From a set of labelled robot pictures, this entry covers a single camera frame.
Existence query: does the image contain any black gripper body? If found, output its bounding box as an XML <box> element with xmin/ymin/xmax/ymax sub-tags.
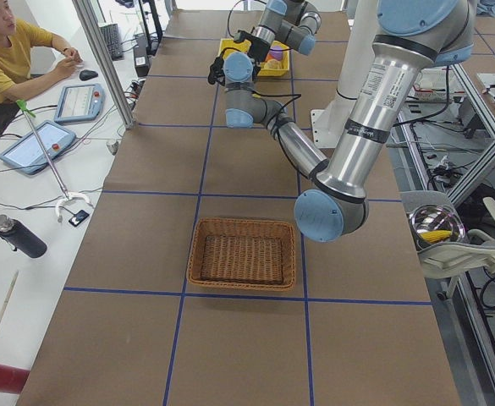
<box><xmin>207</xmin><ymin>55</ymin><xmax>225</xmax><ymax>85</ymax></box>

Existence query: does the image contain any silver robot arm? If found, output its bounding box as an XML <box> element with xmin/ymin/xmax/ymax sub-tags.
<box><xmin>251</xmin><ymin>0</ymin><xmax>322</xmax><ymax>55</ymax></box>
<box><xmin>208</xmin><ymin>1</ymin><xmax>476</xmax><ymax>242</ymax></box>

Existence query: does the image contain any yellow woven plastic basket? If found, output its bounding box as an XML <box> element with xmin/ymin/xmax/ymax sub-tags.
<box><xmin>217</xmin><ymin>38</ymin><xmax>290</xmax><ymax>77</ymax></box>

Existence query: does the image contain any brown wicker basket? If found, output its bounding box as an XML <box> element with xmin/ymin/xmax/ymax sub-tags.
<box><xmin>187</xmin><ymin>217</ymin><xmax>296</xmax><ymax>291</ymax></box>

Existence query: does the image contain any bread roll toy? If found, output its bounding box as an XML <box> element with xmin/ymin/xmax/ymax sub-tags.
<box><xmin>264</xmin><ymin>58</ymin><xmax>283</xmax><ymax>70</ymax></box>

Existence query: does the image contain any purple cup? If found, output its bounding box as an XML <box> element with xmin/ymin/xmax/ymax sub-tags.
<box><xmin>268</xmin><ymin>47</ymin><xmax>284</xmax><ymax>61</ymax></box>

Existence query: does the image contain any black keyboard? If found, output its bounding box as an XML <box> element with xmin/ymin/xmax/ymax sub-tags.
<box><xmin>99</xmin><ymin>24</ymin><xmax>124</xmax><ymax>61</ymax></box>

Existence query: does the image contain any black computer mouse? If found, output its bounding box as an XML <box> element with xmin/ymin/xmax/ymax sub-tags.
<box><xmin>79</xmin><ymin>69</ymin><xmax>98</xmax><ymax>81</ymax></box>

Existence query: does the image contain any teach pendant with red button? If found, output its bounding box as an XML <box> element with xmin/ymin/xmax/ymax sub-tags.
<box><xmin>54</xmin><ymin>84</ymin><xmax>105</xmax><ymax>124</ymax></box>

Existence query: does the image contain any reacher grabber tool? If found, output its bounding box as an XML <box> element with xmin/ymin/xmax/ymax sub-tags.
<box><xmin>16</xmin><ymin>99</ymin><xmax>93</xmax><ymax>223</ymax></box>

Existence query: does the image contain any small black phone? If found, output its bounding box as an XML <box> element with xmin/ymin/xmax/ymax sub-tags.
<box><xmin>69</xmin><ymin>210</ymin><xmax>90</xmax><ymax>228</ymax></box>

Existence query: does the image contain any blue teach pendant tablet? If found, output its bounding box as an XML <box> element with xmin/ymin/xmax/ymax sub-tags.
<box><xmin>0</xmin><ymin>120</ymin><xmax>75</xmax><ymax>175</ymax></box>

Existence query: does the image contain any person in yellow shirt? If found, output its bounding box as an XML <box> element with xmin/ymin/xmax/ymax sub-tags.
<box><xmin>0</xmin><ymin>1</ymin><xmax>82</xmax><ymax>136</ymax></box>

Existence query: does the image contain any black water bottle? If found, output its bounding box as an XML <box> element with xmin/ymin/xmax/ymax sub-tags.
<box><xmin>0</xmin><ymin>214</ymin><xmax>47</xmax><ymax>259</ymax></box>

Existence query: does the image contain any steel bowl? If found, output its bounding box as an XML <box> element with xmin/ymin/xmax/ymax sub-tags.
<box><xmin>408</xmin><ymin>205</ymin><xmax>466</xmax><ymax>250</ymax></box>

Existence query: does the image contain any yellow corn cob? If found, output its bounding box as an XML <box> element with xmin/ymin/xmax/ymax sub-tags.
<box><xmin>421</xmin><ymin>229</ymin><xmax>453</xmax><ymax>244</ymax></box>

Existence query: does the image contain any wooden stick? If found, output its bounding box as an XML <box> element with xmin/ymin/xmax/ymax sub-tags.
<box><xmin>0</xmin><ymin>270</ymin><xmax>19</xmax><ymax>326</ymax></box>

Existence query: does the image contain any aluminium frame post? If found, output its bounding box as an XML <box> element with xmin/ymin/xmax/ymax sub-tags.
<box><xmin>72</xmin><ymin>0</ymin><xmax>135</xmax><ymax>129</ymax></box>

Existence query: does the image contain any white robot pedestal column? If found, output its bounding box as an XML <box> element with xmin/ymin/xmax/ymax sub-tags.
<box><xmin>311</xmin><ymin>0</ymin><xmax>379</xmax><ymax>149</ymax></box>

